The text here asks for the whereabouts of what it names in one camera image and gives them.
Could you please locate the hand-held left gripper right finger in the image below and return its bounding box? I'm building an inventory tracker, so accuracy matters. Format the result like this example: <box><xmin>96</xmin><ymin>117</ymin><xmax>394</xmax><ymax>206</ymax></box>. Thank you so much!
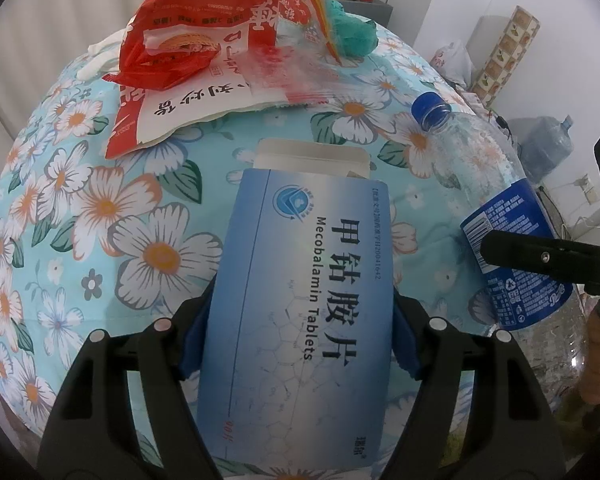
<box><xmin>380</xmin><ymin>292</ymin><xmax>567</xmax><ymax>480</ymax></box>

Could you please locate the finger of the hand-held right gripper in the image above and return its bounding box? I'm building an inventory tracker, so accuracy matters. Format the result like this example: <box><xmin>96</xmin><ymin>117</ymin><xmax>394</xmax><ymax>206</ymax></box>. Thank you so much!
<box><xmin>480</xmin><ymin>230</ymin><xmax>600</xmax><ymax>287</ymax></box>

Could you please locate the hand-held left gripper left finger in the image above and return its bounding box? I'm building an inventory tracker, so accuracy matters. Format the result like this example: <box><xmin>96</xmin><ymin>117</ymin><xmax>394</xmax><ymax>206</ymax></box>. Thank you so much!
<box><xmin>36</xmin><ymin>287</ymin><xmax>221</xmax><ymax>480</ymax></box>

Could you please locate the clear plastic bottle blue label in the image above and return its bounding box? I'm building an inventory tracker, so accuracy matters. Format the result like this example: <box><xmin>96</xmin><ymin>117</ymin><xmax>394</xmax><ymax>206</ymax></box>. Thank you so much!
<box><xmin>411</xmin><ymin>92</ymin><xmax>598</xmax><ymax>411</ymax></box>

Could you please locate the blue medicine box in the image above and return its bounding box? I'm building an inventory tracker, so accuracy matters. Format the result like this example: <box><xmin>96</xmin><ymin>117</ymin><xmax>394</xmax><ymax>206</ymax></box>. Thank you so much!
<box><xmin>196</xmin><ymin>139</ymin><xmax>396</xmax><ymax>467</ymax></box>

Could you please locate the blue water jug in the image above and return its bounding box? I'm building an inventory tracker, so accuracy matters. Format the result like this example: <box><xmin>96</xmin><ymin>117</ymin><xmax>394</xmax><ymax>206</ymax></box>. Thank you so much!
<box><xmin>510</xmin><ymin>115</ymin><xmax>575</xmax><ymax>182</ymax></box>

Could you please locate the blue floral tablecloth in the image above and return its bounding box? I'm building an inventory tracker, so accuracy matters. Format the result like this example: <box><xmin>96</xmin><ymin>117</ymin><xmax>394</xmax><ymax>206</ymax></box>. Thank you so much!
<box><xmin>0</xmin><ymin>10</ymin><xmax>600</xmax><ymax>480</ymax></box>

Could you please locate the patterned paper roll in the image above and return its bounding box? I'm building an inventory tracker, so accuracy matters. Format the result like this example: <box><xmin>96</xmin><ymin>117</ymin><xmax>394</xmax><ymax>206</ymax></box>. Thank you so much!
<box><xmin>472</xmin><ymin>6</ymin><xmax>541</xmax><ymax>111</ymax></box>

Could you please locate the white plastic bag red print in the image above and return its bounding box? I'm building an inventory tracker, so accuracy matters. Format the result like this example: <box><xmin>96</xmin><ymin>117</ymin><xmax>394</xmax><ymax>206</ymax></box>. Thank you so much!
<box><xmin>430</xmin><ymin>40</ymin><xmax>477</xmax><ymax>87</ymax></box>

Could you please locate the grey cabinet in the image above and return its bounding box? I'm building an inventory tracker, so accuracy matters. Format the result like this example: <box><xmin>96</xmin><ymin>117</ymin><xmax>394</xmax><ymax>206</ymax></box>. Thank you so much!
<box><xmin>325</xmin><ymin>0</ymin><xmax>395</xmax><ymax>29</ymax></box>

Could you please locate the teal crumpled plastic bag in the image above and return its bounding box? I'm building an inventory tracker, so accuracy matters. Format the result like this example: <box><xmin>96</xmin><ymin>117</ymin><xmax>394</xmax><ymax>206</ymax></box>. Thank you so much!
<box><xmin>326</xmin><ymin>0</ymin><xmax>379</xmax><ymax>59</ymax></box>

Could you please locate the red white snack bag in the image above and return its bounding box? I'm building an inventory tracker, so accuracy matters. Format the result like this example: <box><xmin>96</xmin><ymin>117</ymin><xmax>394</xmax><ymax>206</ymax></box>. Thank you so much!
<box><xmin>0</xmin><ymin>0</ymin><xmax>396</xmax><ymax>111</ymax></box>

